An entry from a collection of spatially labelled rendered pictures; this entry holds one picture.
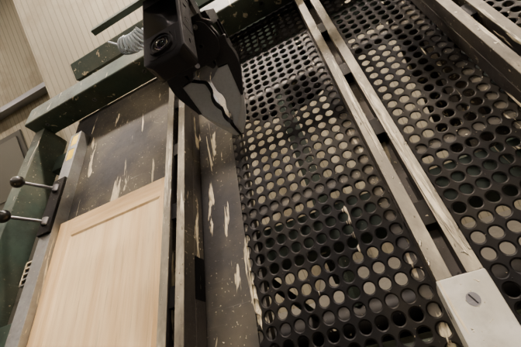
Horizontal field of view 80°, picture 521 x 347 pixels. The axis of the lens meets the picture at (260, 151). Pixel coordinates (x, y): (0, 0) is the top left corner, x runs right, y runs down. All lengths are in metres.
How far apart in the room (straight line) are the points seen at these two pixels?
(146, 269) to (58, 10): 3.64
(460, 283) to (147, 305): 0.58
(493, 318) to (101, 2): 3.79
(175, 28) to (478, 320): 0.47
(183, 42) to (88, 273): 0.75
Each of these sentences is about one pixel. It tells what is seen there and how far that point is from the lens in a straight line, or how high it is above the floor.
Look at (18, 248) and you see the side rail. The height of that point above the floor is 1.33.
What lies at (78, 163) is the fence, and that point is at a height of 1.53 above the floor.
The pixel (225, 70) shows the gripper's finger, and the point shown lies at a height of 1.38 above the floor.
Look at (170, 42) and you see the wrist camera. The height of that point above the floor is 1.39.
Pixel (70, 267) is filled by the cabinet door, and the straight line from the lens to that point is 1.02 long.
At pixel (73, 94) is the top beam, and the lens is 1.48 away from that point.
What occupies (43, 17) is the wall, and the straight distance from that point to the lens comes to 4.31.
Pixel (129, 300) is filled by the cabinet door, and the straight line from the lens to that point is 0.81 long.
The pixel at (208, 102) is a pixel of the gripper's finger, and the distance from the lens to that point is 0.40.
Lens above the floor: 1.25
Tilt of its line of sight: 4 degrees up
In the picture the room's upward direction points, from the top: 23 degrees counter-clockwise
